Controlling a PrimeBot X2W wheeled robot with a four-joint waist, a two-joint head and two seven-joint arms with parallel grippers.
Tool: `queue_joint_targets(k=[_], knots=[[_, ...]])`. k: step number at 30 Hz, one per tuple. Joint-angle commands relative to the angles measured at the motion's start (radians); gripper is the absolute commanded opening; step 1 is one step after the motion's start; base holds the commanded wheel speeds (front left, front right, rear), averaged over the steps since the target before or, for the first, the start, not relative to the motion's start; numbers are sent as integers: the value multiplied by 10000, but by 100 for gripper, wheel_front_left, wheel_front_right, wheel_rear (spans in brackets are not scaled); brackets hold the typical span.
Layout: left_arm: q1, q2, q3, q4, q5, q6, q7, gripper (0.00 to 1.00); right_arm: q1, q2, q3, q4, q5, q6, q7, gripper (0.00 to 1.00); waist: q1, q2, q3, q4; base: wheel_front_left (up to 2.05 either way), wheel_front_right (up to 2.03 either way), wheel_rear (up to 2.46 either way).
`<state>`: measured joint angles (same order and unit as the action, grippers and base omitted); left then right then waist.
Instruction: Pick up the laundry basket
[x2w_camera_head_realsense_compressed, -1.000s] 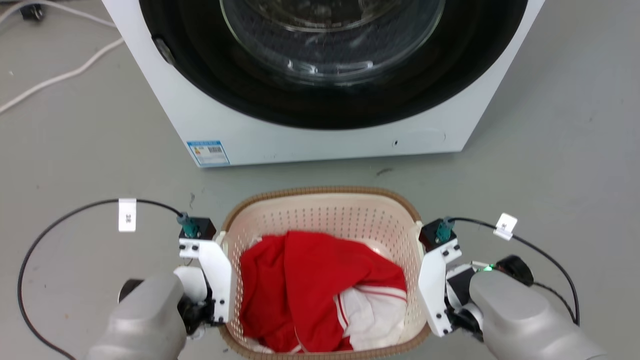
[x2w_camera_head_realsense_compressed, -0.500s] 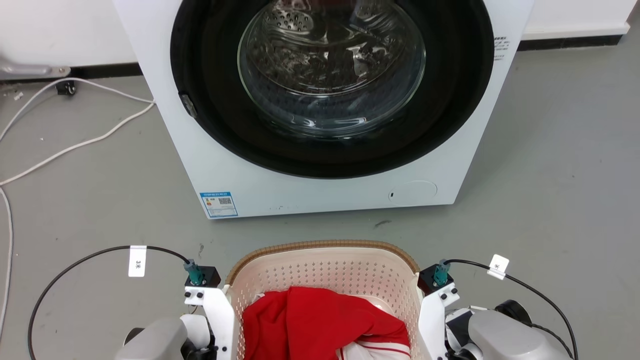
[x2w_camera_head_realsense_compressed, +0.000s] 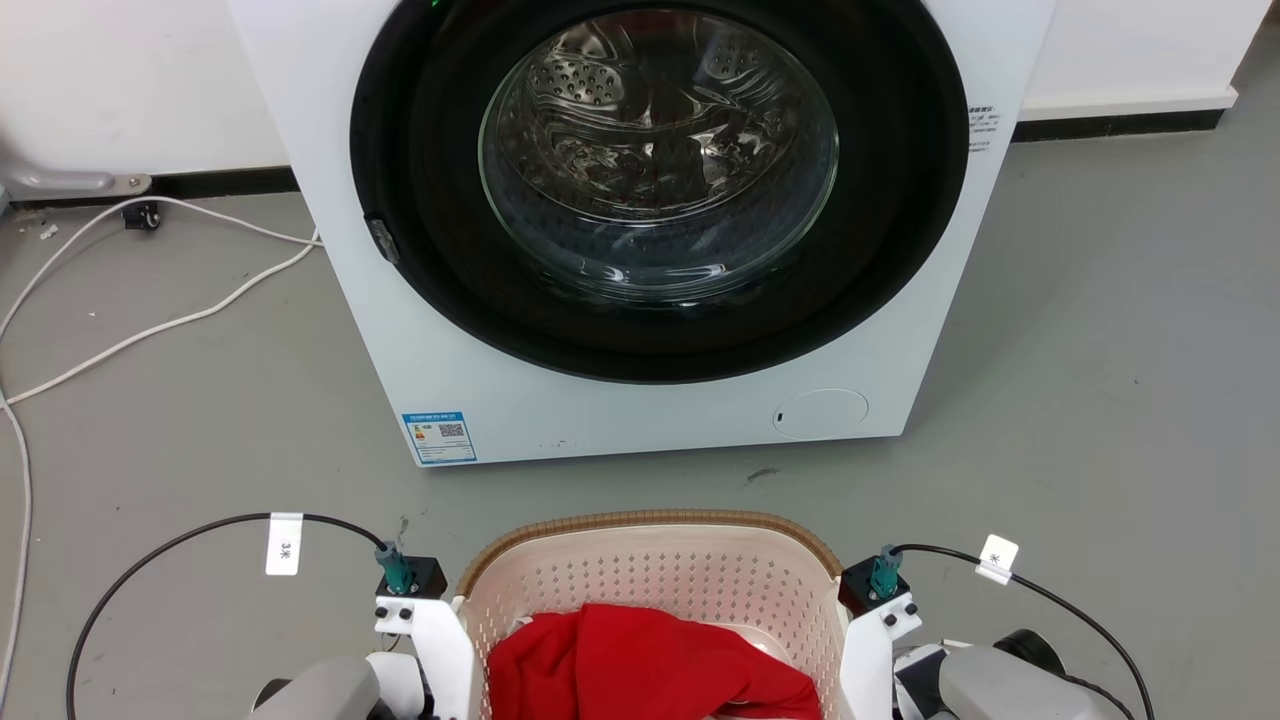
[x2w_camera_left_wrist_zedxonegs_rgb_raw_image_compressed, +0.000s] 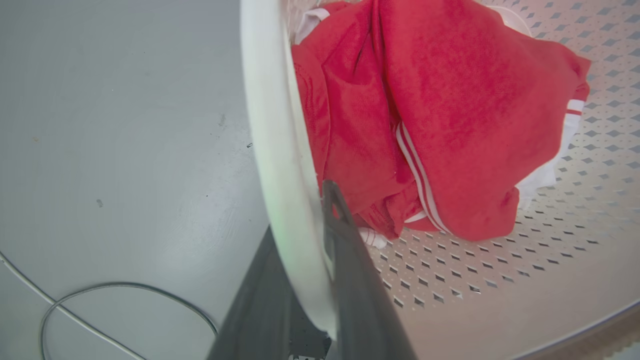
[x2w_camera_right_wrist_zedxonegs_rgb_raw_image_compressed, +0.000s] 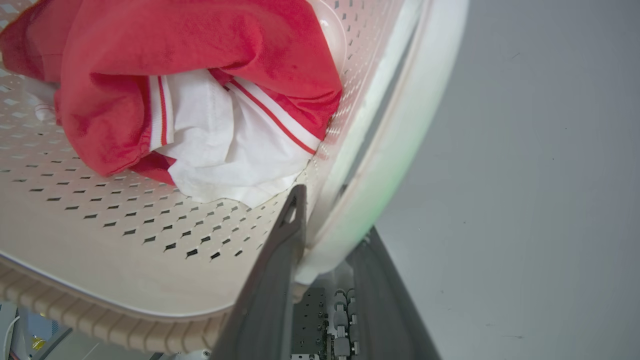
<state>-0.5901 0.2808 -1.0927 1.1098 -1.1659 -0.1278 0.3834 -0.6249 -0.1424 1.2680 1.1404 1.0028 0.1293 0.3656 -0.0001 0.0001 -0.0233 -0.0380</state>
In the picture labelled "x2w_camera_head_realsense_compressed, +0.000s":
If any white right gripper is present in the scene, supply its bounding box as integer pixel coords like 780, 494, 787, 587
838, 591, 924, 720

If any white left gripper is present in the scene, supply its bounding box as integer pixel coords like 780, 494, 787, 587
374, 596, 478, 720

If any beige perforated laundry basket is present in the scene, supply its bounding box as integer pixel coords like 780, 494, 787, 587
454, 509, 847, 720

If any red garment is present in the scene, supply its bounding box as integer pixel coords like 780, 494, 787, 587
486, 602, 824, 720

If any blue energy label sticker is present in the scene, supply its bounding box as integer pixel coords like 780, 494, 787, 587
401, 410, 478, 466

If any round white filter cover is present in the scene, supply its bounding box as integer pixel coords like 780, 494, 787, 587
772, 388, 870, 441

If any white front-load washing machine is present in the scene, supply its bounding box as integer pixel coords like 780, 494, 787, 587
225, 0, 1058, 468

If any black round glass washer door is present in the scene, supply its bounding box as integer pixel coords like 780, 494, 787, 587
350, 0, 971, 385

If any grey metal base leg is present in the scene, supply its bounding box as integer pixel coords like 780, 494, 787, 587
0, 163, 153, 204

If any small white cable tag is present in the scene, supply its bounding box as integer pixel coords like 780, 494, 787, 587
975, 534, 1021, 586

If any long white cable tag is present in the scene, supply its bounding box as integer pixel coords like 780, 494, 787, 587
265, 512, 304, 578

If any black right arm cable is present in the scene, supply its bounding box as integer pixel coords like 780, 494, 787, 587
868, 543, 1157, 720

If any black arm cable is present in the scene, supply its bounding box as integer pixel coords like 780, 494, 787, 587
65, 513, 417, 720
868, 543, 1157, 720

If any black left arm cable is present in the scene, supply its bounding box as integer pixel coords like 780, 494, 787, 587
65, 513, 417, 720

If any black door latch handle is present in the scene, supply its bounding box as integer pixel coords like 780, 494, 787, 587
364, 214, 402, 267

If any white floor cable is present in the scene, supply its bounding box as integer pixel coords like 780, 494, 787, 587
0, 232, 323, 706
0, 195, 323, 346

